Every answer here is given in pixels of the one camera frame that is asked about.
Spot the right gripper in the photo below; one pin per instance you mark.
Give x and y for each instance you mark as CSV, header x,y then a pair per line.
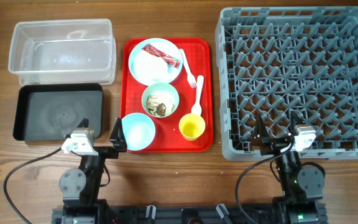
x,y
261,137

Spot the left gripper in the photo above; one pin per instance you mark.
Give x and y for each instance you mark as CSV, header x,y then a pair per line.
x,y
117,138

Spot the small light blue bowl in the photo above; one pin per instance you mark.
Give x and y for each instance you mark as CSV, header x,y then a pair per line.
x,y
139,131

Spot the green bowl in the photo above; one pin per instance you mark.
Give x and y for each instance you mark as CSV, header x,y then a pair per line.
x,y
160,87

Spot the food scraps and rice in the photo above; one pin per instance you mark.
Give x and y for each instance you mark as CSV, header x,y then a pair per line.
x,y
160,104

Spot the large light blue plate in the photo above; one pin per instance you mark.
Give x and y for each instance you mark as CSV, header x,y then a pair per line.
x,y
149,69

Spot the white plastic spoon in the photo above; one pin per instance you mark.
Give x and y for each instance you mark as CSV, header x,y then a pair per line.
x,y
196,108

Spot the yellow plastic cup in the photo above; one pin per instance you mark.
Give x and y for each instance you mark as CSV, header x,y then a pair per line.
x,y
192,126

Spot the red snack wrapper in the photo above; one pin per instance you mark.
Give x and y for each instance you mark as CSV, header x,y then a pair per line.
x,y
149,48

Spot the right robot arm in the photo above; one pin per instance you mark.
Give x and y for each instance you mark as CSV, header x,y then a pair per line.
x,y
302,183

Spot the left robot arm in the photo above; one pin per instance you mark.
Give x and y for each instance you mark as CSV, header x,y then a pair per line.
x,y
80,187

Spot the black waste tray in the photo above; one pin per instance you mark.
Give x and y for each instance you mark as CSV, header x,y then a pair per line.
x,y
51,112

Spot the grey dishwasher rack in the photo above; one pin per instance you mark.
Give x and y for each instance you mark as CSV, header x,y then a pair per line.
x,y
275,61

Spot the red serving tray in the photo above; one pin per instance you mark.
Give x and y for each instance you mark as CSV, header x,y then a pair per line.
x,y
168,137

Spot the clear plastic bin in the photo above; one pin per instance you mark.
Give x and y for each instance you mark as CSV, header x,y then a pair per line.
x,y
63,51

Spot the white plastic fork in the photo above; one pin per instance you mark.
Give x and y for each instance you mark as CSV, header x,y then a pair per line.
x,y
190,77

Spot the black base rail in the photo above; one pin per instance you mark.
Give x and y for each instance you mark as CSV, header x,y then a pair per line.
x,y
260,213

